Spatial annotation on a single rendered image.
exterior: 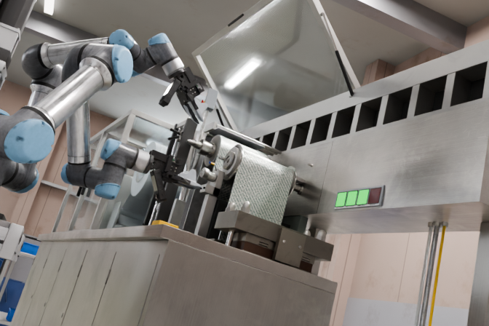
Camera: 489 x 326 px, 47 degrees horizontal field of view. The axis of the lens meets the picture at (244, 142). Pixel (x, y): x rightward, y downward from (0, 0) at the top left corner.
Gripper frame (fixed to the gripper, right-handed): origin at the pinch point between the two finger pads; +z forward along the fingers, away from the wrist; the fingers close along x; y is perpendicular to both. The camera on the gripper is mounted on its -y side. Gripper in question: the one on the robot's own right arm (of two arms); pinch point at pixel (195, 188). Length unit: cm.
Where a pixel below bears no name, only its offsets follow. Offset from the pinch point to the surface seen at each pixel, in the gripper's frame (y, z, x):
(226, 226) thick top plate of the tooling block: -11.6, 9.5, -14.0
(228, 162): 14.6, 11.5, 4.1
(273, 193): 8.7, 30.8, -0.2
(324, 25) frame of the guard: 76, 27, -13
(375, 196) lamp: 9, 45, -43
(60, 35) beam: 305, -32, 702
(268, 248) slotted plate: -14.7, 24.5, -18.9
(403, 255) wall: 69, 344, 273
